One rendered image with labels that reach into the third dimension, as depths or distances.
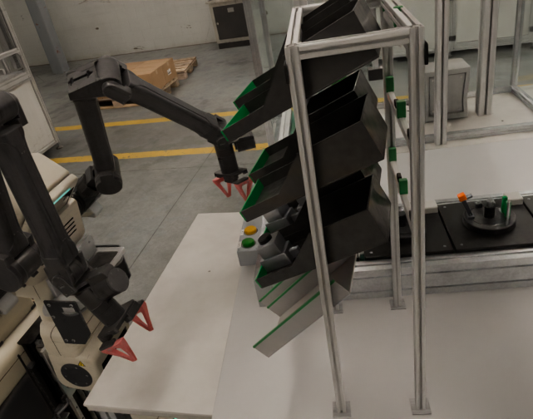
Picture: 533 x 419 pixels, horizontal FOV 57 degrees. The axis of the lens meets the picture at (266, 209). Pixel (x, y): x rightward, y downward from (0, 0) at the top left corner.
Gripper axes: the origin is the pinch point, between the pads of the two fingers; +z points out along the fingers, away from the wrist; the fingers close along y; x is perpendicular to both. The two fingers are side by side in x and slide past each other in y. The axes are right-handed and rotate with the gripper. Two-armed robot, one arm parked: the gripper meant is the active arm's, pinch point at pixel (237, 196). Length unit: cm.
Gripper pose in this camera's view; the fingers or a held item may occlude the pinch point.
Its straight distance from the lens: 160.0
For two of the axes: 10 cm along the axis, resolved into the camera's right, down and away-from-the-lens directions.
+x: -7.2, 4.2, -5.5
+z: 2.3, 8.9, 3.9
